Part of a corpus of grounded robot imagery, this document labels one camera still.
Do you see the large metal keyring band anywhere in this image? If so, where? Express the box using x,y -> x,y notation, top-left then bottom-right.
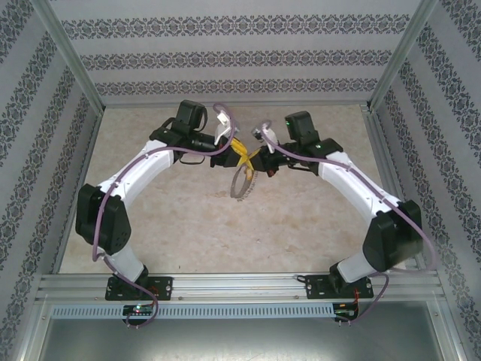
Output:
229,165 -> 260,200

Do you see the grey sheet metal tray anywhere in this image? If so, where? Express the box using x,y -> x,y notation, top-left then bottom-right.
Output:
37,317 -> 465,361

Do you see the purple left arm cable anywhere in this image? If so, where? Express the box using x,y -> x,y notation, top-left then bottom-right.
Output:
92,103 -> 241,329

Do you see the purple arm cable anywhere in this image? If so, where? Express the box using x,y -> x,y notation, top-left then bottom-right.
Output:
92,103 -> 241,329
259,119 -> 439,326

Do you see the aluminium table back rail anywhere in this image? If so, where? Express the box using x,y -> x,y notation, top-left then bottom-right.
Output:
100,100 -> 373,111

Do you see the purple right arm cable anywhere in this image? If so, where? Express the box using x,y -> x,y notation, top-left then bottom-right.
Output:
259,119 -> 439,326

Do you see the aluminium table side rail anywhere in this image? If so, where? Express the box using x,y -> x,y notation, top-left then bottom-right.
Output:
360,105 -> 422,272
50,107 -> 106,275

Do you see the aluminium mounting rail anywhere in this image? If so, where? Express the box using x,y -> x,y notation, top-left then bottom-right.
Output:
36,273 -> 443,302

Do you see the aluminium upright post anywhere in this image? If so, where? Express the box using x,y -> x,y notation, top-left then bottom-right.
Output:
367,0 -> 440,113
32,0 -> 106,112

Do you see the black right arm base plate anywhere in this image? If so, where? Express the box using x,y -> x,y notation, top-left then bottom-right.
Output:
306,274 -> 374,301

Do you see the slotted grey cable duct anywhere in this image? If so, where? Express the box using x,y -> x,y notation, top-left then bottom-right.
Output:
50,303 -> 336,319

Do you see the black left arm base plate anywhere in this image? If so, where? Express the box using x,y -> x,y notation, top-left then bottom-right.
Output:
106,276 -> 174,302

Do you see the aluminium lower frame bar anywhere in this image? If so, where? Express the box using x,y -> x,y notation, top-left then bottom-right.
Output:
14,296 -> 52,361
431,300 -> 474,361

